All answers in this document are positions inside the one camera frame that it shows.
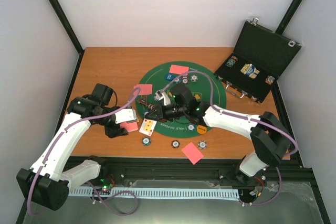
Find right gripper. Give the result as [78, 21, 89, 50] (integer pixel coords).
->
[145, 102, 187, 123]

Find face-up red king card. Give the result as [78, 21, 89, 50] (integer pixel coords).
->
[139, 119, 157, 136]

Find red-backed playing card deck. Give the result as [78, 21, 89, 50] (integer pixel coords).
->
[120, 122, 138, 132]

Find black red poker chip stack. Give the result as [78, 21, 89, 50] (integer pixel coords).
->
[171, 140, 180, 148]

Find black red chip top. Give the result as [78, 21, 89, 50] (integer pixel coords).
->
[182, 75, 189, 84]

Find light blue chip top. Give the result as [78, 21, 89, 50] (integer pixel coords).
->
[190, 74, 198, 82]

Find red-backed card bottom edge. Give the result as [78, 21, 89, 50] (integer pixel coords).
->
[182, 142, 204, 165]

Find light blue poker chip stack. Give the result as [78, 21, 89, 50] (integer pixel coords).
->
[198, 141, 207, 150]

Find dealt red-backed card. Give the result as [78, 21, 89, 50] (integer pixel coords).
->
[133, 85, 139, 92]

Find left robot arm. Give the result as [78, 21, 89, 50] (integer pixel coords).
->
[16, 83, 137, 215]

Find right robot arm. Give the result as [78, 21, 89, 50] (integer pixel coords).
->
[144, 84, 291, 186]

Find black triangular all-in marker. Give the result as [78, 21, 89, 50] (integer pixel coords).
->
[137, 95, 148, 106]

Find blue small blind button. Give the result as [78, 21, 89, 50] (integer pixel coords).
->
[165, 73, 174, 81]

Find orange big blind button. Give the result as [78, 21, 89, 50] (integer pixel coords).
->
[196, 125, 207, 134]

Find round green poker mat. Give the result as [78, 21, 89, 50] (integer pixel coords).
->
[135, 61, 227, 138]

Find chips in case left slot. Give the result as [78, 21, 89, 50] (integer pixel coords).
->
[225, 56, 238, 67]

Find chips in case slot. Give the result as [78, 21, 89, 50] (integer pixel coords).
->
[225, 56, 238, 67]
[265, 76, 275, 86]

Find blue card deck in case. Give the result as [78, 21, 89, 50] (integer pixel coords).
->
[240, 63, 260, 79]

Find chips in case right slot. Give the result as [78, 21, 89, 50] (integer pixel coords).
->
[265, 76, 275, 86]

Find black poker case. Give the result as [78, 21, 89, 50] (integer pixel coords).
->
[214, 20, 302, 103]

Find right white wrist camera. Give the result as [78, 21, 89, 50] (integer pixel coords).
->
[154, 90, 171, 106]

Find black aluminium frame rail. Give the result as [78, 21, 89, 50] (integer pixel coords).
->
[61, 156, 317, 189]

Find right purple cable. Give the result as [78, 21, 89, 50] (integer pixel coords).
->
[157, 71, 299, 207]

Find light blue cable duct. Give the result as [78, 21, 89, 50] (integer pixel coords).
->
[70, 185, 241, 200]

